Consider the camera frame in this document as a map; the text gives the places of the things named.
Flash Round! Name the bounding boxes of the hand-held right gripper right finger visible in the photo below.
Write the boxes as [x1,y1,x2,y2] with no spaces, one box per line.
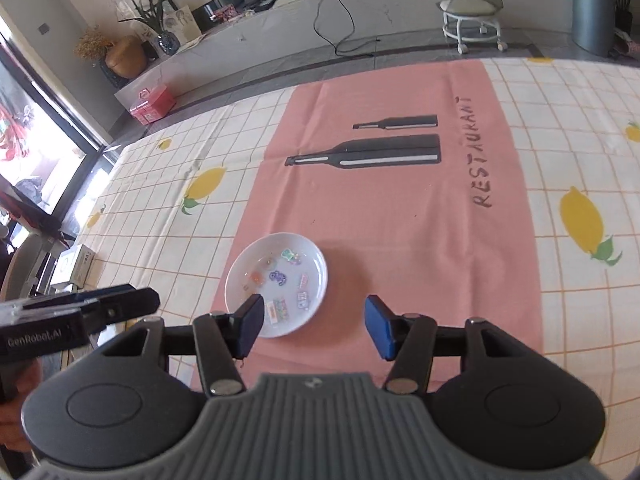
[364,294,523,396]

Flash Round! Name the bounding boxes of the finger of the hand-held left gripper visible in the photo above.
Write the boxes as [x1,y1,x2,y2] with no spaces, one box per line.
[20,284,161,333]

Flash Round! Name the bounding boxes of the brown round vase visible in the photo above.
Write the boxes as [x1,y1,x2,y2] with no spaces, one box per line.
[104,35,148,79]

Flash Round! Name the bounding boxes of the marble tv cabinet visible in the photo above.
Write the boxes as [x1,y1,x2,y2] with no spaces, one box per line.
[114,0,576,106]

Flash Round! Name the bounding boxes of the black cable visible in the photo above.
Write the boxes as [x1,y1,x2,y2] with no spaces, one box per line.
[312,0,381,56]

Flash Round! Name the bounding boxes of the white box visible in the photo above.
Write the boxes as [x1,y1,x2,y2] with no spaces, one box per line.
[55,245,96,286]

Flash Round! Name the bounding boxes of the sketch drawing card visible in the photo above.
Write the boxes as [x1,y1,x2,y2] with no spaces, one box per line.
[165,5,203,43]

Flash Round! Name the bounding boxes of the pink bottle-print table runner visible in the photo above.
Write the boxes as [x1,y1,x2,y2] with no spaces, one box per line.
[190,62,546,396]

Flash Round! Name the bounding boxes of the person's left hand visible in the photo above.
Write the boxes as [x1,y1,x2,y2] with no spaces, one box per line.
[0,360,43,453]

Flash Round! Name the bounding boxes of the lemon checked tablecloth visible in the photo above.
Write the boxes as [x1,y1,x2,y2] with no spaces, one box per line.
[65,55,640,461]

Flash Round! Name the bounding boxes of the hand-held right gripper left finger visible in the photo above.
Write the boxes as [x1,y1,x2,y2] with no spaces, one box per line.
[100,294,265,397]

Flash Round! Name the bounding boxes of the white stool with grey seat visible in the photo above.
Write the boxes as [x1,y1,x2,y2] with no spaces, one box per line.
[438,0,506,53]

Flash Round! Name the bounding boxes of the green plant in blue vase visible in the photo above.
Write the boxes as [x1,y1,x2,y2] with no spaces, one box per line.
[118,0,182,56]

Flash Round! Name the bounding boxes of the pink storage box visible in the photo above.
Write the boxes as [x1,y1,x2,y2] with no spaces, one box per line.
[129,85,177,123]

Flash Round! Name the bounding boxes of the dried yellow flowers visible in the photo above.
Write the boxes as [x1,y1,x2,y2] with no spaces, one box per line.
[74,25,118,61]

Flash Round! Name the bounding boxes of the grey trash can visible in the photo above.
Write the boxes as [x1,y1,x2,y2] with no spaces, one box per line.
[570,0,617,57]

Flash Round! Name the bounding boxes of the small white stickered dish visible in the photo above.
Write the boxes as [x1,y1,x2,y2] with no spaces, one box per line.
[223,232,329,339]

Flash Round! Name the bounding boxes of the glass sliding door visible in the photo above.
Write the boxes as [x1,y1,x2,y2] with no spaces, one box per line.
[0,15,121,241]

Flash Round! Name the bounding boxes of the white chair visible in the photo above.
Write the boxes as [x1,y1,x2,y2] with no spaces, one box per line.
[0,232,56,306]

